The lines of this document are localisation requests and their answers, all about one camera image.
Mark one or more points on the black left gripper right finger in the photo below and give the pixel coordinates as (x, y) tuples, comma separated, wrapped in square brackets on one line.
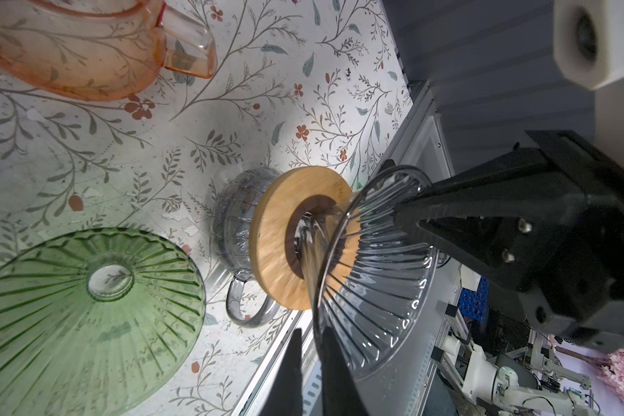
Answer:
[(339, 393)]

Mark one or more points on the grey glass dripper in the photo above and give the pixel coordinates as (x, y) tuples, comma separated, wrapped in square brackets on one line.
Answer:
[(366, 279)]

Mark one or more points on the grey glass carafe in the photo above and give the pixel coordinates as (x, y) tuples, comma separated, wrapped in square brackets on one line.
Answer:
[(233, 214)]

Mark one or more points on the orange glass carafe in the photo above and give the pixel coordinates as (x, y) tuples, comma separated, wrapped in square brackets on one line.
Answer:
[(101, 51)]

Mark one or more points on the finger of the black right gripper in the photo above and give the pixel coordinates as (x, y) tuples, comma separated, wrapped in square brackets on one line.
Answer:
[(506, 219)]

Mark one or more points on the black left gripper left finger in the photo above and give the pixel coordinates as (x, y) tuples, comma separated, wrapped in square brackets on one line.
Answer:
[(285, 397)]

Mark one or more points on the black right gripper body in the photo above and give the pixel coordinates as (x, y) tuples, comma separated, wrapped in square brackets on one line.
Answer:
[(577, 291)]

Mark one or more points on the floral table mat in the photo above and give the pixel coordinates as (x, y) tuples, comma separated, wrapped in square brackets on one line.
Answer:
[(298, 83)]

